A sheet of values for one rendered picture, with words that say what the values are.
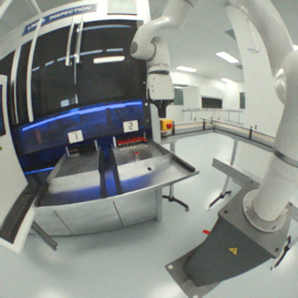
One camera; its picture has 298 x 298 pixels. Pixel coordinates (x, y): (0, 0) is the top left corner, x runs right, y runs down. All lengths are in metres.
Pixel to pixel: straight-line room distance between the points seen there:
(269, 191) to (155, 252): 1.04
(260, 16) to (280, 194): 0.43
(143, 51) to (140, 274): 1.35
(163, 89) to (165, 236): 1.20
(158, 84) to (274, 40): 0.41
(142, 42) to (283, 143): 0.46
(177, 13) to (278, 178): 0.56
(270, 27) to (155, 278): 1.40
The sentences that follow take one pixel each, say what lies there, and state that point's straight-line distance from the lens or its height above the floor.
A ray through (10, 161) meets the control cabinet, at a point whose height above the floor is 1.01.
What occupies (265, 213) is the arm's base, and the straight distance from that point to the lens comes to 0.39.
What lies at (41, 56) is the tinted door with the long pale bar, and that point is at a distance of 0.93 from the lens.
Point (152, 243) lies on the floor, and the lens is 1.23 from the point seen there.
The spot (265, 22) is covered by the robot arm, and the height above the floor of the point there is 1.37.
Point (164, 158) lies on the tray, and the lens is 0.54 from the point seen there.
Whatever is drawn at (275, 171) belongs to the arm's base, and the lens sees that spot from 0.34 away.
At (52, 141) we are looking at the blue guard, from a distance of 0.79.
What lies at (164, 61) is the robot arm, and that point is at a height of 1.30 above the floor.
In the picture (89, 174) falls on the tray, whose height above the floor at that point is 0.90.
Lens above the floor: 1.14
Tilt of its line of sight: 21 degrees down
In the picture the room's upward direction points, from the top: 4 degrees counter-clockwise
